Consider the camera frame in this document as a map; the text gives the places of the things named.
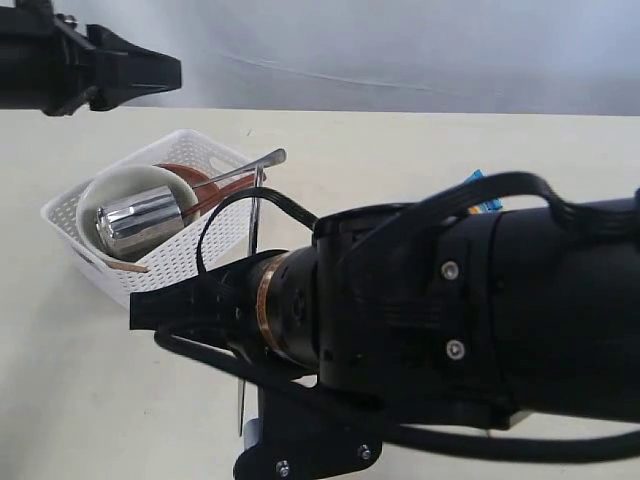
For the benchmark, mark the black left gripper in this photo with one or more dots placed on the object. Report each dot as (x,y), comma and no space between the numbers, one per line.
(47,65)

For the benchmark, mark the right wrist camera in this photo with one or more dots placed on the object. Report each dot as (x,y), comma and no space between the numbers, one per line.
(251,433)

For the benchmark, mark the white ceramic bowl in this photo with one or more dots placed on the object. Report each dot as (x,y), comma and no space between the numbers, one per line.
(120,182)

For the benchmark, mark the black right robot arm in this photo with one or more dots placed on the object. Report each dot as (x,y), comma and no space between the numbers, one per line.
(563,298)

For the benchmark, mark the shiny steel cup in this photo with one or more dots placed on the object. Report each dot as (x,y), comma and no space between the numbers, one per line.
(131,226)

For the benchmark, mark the steel spoon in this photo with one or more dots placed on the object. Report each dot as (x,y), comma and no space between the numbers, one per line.
(273,158)

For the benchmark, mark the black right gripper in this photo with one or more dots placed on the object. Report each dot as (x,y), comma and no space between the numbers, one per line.
(340,353)

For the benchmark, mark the brown wooden spoon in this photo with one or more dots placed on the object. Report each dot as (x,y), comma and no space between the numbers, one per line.
(218,195)

